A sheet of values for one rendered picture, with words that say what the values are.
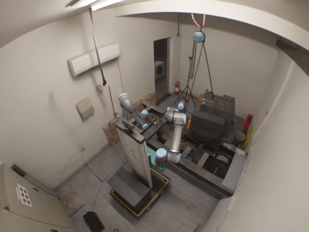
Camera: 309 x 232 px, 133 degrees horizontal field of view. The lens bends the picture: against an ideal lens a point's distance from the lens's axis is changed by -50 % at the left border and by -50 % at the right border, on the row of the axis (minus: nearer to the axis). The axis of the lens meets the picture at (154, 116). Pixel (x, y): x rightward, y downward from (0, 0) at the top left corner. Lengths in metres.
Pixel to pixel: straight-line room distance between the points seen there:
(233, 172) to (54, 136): 3.17
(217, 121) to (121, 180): 1.55
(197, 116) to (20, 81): 2.49
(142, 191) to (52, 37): 2.47
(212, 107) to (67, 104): 2.23
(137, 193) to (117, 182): 0.33
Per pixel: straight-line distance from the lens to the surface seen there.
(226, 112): 1.84
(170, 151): 1.40
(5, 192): 2.03
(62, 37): 2.17
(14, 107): 2.28
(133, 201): 1.88
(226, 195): 2.55
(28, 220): 1.98
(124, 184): 1.97
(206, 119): 1.78
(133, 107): 1.40
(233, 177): 2.44
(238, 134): 3.68
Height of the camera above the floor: 2.67
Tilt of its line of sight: 43 degrees down
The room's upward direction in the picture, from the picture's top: 3 degrees counter-clockwise
